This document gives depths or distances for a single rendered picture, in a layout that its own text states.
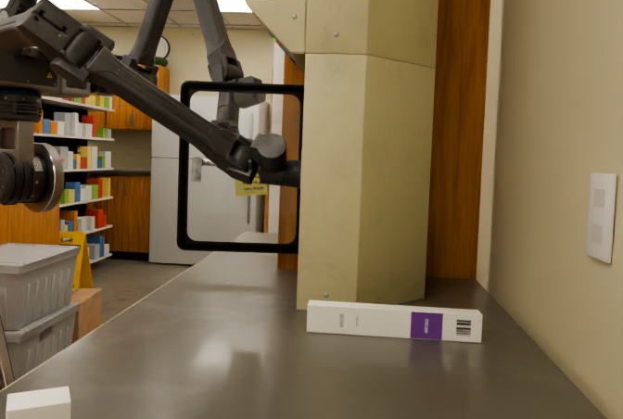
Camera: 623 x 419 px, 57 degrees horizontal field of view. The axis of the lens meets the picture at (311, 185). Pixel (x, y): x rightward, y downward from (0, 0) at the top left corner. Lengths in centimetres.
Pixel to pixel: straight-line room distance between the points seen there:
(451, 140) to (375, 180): 40
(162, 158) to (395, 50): 529
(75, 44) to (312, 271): 61
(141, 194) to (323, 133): 553
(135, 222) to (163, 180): 60
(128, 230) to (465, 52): 550
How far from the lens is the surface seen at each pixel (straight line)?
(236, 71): 152
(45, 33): 119
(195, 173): 137
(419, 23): 119
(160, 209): 632
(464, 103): 145
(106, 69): 118
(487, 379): 84
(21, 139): 176
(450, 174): 144
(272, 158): 111
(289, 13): 109
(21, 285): 314
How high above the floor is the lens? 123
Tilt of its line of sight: 3 degrees down
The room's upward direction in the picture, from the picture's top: 2 degrees clockwise
